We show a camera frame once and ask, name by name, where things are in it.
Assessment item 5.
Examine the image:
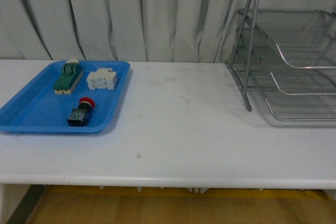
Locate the green knife switch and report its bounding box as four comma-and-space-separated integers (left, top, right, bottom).
53, 59, 83, 94

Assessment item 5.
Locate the white circuit breaker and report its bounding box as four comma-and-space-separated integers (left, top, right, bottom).
86, 68, 118, 90

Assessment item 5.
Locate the blue plastic tray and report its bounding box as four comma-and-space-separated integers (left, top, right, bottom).
1, 61, 130, 134

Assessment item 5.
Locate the white curtain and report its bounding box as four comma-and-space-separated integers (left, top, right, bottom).
1, 0, 246, 62

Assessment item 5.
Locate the red emergency stop button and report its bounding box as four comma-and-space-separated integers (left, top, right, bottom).
67, 97, 96, 127

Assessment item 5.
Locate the silver mesh file rack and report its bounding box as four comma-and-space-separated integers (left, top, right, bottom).
226, 0, 335, 122

